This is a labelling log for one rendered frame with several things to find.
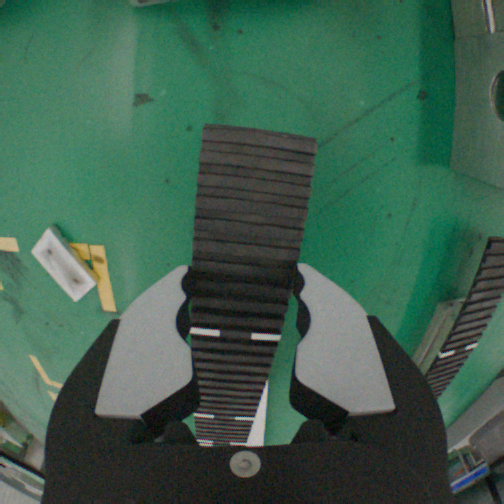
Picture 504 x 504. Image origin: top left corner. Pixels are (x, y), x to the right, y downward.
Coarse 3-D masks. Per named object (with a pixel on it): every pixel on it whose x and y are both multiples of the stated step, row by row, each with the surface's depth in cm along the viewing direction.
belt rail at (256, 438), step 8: (264, 392) 17; (264, 400) 18; (264, 408) 19; (256, 416) 19; (264, 416) 19; (256, 424) 20; (264, 424) 20; (256, 432) 21; (248, 440) 22; (256, 440) 22
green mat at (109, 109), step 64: (64, 0) 8; (192, 0) 9; (256, 0) 9; (320, 0) 9; (384, 0) 8; (448, 0) 8; (0, 64) 9; (64, 64) 10; (128, 64) 10; (192, 64) 11; (256, 64) 11; (320, 64) 11; (384, 64) 10; (448, 64) 10; (0, 128) 11; (64, 128) 12; (128, 128) 12; (192, 128) 12; (320, 128) 12; (384, 128) 12; (448, 128) 12; (0, 192) 13; (64, 192) 13; (128, 192) 14; (192, 192) 14; (320, 192) 14; (384, 192) 14; (448, 192) 14; (0, 256) 15; (128, 256) 15; (192, 256) 16; (320, 256) 16; (384, 256) 16; (448, 256) 16; (0, 320) 18; (64, 320) 18; (384, 320) 19; (0, 384) 25
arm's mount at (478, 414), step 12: (492, 384) 29; (480, 396) 31; (492, 396) 28; (468, 408) 33; (480, 408) 30; (492, 408) 27; (456, 420) 35; (468, 420) 31; (480, 420) 29; (456, 432) 33; (468, 432) 30; (456, 444) 32
